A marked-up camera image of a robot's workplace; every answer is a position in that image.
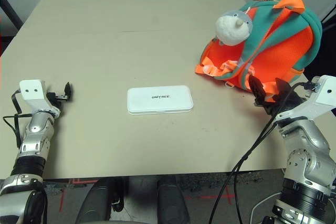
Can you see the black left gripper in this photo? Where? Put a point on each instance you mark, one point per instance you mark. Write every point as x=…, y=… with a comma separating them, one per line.
x=59, y=97

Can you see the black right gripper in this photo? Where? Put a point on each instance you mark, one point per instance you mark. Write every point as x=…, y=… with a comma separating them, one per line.
x=269, y=107

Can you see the orange and teal backpack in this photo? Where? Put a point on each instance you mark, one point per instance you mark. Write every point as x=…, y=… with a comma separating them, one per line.
x=283, y=45

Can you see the white Unitree power bank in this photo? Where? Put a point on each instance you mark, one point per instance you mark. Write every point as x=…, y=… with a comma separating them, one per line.
x=160, y=100

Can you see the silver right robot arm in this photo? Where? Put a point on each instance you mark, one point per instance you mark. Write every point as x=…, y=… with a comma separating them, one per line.
x=307, y=155

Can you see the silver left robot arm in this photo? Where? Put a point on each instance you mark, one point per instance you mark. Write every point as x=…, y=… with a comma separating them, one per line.
x=34, y=134

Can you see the grey white plush toy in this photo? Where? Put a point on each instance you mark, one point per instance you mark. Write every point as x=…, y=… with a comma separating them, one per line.
x=231, y=28

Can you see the black framed side table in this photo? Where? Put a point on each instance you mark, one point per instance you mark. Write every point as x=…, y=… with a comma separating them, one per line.
x=11, y=9

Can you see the grey robot left leg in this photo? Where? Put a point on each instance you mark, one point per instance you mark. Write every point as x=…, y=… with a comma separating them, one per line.
x=94, y=203

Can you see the grey robot leg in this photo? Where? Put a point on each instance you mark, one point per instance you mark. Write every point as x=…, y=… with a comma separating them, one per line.
x=94, y=203
x=170, y=203

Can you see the grey robot right leg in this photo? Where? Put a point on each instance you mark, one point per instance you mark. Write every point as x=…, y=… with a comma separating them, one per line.
x=170, y=203

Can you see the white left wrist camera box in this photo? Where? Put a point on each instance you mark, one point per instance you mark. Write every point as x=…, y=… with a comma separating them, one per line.
x=31, y=93

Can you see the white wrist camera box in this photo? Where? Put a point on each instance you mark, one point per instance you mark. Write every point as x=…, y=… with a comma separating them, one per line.
x=31, y=93
x=325, y=90

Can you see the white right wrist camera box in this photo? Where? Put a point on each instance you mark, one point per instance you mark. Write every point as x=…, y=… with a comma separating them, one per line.
x=325, y=90

